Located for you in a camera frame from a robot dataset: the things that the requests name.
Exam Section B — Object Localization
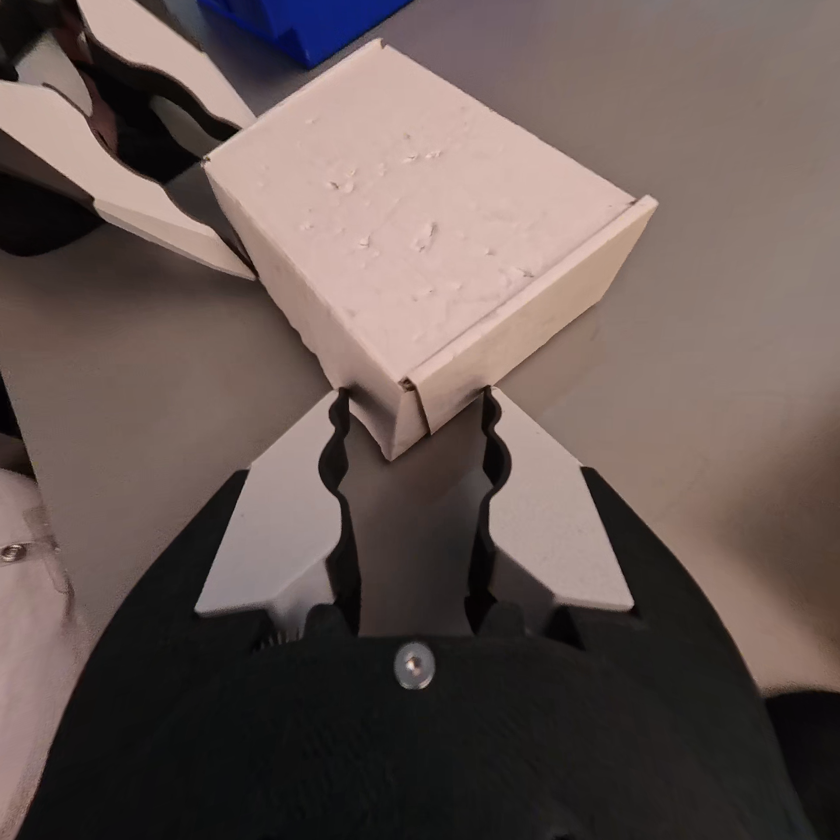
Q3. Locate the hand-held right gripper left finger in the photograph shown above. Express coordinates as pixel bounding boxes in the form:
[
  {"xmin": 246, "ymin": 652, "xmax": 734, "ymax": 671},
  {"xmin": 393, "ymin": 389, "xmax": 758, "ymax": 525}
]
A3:
[{"xmin": 194, "ymin": 386, "xmax": 363, "ymax": 637}]

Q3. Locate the white cardboard box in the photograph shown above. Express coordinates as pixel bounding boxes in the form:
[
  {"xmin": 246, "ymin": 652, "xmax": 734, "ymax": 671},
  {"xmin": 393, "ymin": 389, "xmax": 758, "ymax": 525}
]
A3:
[{"xmin": 202, "ymin": 38, "xmax": 659, "ymax": 462}]

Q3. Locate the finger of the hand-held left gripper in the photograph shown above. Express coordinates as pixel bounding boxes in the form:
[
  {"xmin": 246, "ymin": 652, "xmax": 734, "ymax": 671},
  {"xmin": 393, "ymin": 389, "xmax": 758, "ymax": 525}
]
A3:
[
  {"xmin": 0, "ymin": 80, "xmax": 258, "ymax": 283},
  {"xmin": 75, "ymin": 0, "xmax": 258, "ymax": 135}
]

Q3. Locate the blue plastic bin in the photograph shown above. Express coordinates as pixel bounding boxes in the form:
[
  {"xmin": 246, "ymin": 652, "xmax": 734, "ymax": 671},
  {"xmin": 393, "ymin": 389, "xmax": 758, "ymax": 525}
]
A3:
[{"xmin": 197, "ymin": 0, "xmax": 414, "ymax": 68}]

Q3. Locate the person's white jacket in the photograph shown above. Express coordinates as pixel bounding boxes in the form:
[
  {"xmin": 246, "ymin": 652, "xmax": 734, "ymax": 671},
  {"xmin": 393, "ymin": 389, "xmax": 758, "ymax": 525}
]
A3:
[{"xmin": 0, "ymin": 459, "xmax": 74, "ymax": 840}]

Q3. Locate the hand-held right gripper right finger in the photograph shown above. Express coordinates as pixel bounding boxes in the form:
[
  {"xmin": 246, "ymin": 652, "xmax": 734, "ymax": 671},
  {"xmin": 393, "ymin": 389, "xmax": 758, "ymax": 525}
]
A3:
[{"xmin": 468, "ymin": 386, "xmax": 636, "ymax": 648}]

